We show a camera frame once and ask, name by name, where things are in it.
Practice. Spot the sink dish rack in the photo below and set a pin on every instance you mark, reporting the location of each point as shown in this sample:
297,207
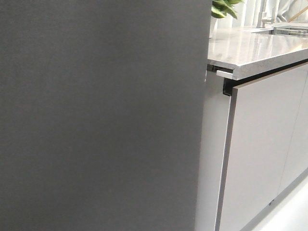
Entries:
291,30

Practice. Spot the white plant pot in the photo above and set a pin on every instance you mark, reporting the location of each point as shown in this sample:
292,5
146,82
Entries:
213,22

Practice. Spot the green potted plant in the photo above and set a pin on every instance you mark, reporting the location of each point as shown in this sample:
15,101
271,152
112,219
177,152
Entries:
221,8

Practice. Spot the grey cabinet door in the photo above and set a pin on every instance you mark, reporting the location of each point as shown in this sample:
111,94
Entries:
262,119
297,157

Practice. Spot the steel kitchen faucet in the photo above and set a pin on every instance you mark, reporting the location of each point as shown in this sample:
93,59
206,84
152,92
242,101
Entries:
267,13

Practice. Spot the dark grey fridge door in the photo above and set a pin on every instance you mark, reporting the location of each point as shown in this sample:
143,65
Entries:
101,107

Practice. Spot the white cabinet side panel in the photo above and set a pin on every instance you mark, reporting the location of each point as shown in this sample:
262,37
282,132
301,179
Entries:
214,130

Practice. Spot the grey stone countertop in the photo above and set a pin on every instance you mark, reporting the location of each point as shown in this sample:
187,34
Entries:
245,51

